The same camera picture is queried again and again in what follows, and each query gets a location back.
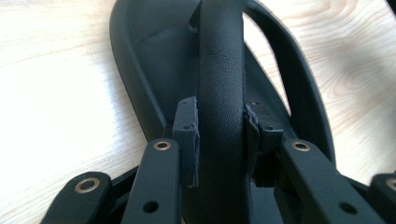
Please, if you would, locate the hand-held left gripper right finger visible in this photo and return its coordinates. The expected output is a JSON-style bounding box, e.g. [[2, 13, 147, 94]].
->
[[243, 99, 285, 189]]

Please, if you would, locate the black flip-flop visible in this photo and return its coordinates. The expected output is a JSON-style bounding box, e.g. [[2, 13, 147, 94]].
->
[[108, 0, 337, 224]]

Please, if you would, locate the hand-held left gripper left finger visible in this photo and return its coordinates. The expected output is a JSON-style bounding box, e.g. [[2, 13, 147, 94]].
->
[[172, 95, 201, 189]]

